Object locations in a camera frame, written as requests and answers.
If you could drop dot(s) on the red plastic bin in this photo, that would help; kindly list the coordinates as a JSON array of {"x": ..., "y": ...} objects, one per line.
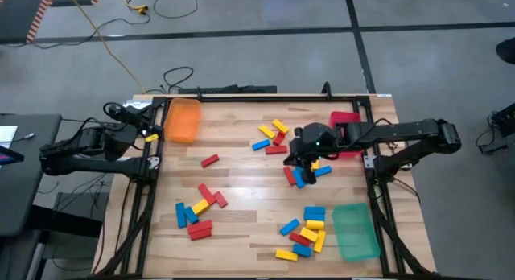
[{"x": 344, "y": 117}]

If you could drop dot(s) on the silver mounting bracket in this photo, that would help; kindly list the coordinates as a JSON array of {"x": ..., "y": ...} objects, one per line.
[
  {"x": 370, "y": 162},
  {"x": 153, "y": 162}
]

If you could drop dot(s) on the black frame clamp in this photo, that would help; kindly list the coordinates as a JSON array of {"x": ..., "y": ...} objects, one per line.
[{"x": 326, "y": 91}]

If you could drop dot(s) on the blue wooden block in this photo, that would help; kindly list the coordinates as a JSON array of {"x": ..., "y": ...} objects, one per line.
[
  {"x": 324, "y": 171},
  {"x": 181, "y": 215},
  {"x": 191, "y": 215},
  {"x": 289, "y": 227},
  {"x": 314, "y": 210},
  {"x": 298, "y": 179},
  {"x": 261, "y": 145},
  {"x": 302, "y": 250},
  {"x": 314, "y": 217}
]

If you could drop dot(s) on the yellow tape tag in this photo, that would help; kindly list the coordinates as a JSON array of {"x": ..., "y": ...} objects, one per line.
[{"x": 151, "y": 137}]

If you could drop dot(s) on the yellow wooden block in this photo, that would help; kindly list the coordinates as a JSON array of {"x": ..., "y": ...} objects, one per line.
[
  {"x": 200, "y": 207},
  {"x": 315, "y": 224},
  {"x": 309, "y": 234},
  {"x": 286, "y": 255},
  {"x": 315, "y": 165},
  {"x": 320, "y": 241},
  {"x": 266, "y": 131},
  {"x": 280, "y": 126}
]

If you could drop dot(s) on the green plastic bin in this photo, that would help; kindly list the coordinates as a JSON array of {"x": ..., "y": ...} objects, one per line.
[{"x": 356, "y": 231}]

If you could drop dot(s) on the black lower shelf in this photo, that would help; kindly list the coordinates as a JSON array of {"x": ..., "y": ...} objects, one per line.
[{"x": 68, "y": 219}]

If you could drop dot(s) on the dark tablet device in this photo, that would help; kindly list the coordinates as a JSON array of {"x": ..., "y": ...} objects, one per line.
[{"x": 9, "y": 155}]

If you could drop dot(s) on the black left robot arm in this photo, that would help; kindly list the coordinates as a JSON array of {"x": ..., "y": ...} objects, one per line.
[{"x": 100, "y": 167}]

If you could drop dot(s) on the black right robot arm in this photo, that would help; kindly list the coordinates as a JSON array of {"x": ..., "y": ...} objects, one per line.
[{"x": 402, "y": 131}]

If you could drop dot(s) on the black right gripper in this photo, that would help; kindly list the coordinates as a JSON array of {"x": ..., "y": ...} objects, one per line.
[{"x": 314, "y": 137}]

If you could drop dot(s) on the black side table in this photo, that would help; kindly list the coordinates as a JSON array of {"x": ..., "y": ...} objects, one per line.
[{"x": 28, "y": 191}]

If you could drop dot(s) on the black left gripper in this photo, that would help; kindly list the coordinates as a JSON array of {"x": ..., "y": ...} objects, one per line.
[{"x": 126, "y": 121}]

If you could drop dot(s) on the white paper sheet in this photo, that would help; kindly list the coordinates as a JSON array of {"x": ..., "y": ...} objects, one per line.
[{"x": 7, "y": 134}]

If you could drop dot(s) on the red wooden block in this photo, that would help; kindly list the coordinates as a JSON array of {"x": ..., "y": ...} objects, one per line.
[
  {"x": 200, "y": 235},
  {"x": 276, "y": 149},
  {"x": 278, "y": 138},
  {"x": 200, "y": 226},
  {"x": 209, "y": 160},
  {"x": 220, "y": 199},
  {"x": 206, "y": 194},
  {"x": 299, "y": 239},
  {"x": 289, "y": 175}
]

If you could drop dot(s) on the person's shoe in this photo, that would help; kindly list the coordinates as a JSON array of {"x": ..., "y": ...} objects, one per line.
[{"x": 507, "y": 50}]

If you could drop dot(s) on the orange plastic bin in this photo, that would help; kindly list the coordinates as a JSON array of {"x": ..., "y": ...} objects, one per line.
[{"x": 183, "y": 121}]

